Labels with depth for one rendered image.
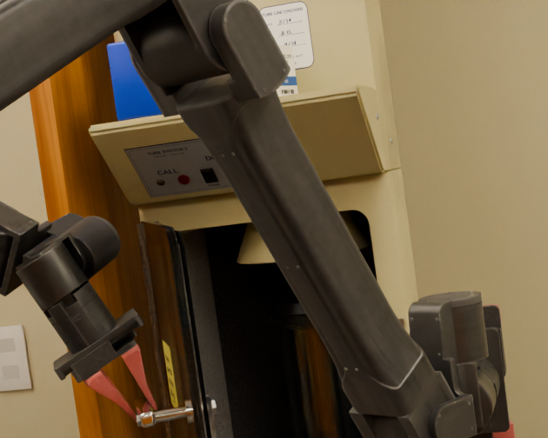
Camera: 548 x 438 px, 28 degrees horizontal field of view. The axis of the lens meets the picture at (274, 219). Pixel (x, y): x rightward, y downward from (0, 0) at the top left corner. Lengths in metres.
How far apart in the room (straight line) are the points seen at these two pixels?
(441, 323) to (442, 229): 0.77
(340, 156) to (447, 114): 0.49
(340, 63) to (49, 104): 0.35
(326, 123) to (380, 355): 0.39
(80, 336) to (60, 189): 0.25
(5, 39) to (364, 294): 0.36
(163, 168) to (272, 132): 0.50
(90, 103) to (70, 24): 0.71
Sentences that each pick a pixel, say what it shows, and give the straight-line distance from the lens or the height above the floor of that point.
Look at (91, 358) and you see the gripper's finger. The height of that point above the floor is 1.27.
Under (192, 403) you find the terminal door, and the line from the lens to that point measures 1.09.
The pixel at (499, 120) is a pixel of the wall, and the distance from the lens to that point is 1.71.
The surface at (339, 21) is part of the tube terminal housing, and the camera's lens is 1.31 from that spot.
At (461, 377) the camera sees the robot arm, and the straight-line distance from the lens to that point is 0.99.
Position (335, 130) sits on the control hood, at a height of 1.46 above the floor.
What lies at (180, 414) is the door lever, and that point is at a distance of 1.13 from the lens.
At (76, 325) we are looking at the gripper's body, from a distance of 1.14.
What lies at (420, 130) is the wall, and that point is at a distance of 1.72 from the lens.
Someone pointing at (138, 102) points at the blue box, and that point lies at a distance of 1.26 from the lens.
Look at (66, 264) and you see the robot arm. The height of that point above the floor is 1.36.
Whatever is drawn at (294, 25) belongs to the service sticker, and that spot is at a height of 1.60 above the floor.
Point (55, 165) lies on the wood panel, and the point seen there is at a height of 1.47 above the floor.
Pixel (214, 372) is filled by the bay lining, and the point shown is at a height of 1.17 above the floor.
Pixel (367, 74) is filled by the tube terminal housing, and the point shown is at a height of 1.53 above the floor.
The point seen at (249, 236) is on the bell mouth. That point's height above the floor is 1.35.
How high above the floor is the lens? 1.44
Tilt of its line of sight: 3 degrees down
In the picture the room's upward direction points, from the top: 8 degrees counter-clockwise
